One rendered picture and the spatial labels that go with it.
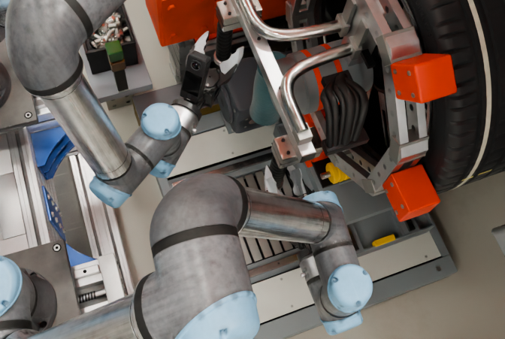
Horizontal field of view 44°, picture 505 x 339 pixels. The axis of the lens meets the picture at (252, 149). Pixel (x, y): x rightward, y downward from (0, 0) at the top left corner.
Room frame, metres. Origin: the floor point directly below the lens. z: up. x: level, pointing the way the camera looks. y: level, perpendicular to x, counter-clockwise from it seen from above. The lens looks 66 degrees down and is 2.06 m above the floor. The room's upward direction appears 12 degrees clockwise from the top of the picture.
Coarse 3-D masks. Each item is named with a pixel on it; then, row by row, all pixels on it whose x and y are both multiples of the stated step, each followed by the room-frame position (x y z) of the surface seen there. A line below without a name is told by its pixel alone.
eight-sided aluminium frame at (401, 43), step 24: (288, 0) 0.99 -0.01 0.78; (312, 0) 0.99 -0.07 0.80; (360, 0) 0.77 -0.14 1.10; (384, 0) 0.78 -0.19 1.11; (288, 24) 0.97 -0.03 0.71; (312, 24) 0.97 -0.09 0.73; (384, 24) 0.72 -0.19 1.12; (408, 24) 0.73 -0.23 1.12; (384, 48) 0.68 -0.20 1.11; (408, 48) 0.68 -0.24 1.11; (384, 72) 0.66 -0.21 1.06; (408, 120) 0.61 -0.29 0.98; (408, 144) 0.56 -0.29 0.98; (360, 168) 0.61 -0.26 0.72; (384, 168) 0.55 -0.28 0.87
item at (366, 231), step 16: (304, 176) 0.80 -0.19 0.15; (352, 224) 0.67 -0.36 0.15; (368, 224) 0.68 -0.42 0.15; (384, 224) 0.69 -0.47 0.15; (400, 224) 0.69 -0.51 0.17; (416, 224) 0.70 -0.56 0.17; (432, 224) 0.71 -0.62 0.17; (352, 240) 0.60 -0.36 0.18; (368, 240) 0.63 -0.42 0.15; (384, 240) 0.63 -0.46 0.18; (400, 240) 0.65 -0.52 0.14
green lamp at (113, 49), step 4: (116, 40) 0.85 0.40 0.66; (104, 44) 0.83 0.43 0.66; (108, 44) 0.83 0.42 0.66; (112, 44) 0.83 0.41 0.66; (116, 44) 0.84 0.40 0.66; (120, 44) 0.84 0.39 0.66; (108, 48) 0.82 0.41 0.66; (112, 48) 0.82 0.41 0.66; (116, 48) 0.83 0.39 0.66; (120, 48) 0.83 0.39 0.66; (108, 52) 0.81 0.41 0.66; (112, 52) 0.81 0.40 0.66; (116, 52) 0.82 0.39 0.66; (120, 52) 0.82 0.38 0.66; (108, 56) 0.80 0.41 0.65; (112, 56) 0.81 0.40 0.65; (116, 56) 0.81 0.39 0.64; (120, 56) 0.82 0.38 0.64; (112, 60) 0.81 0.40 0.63; (116, 60) 0.81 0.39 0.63
